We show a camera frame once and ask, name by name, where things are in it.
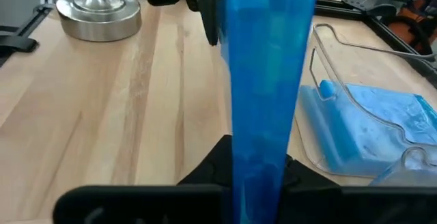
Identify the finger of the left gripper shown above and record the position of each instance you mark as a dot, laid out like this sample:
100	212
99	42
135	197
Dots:
208	9

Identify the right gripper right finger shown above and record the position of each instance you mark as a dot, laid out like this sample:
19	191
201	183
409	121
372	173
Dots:
358	207

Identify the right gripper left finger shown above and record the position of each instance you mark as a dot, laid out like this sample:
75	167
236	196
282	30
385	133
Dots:
153	207

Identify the clear plastic bin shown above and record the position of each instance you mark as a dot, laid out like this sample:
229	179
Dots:
358	67
409	169

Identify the orange and black bag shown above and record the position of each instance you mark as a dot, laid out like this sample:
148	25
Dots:
413	19

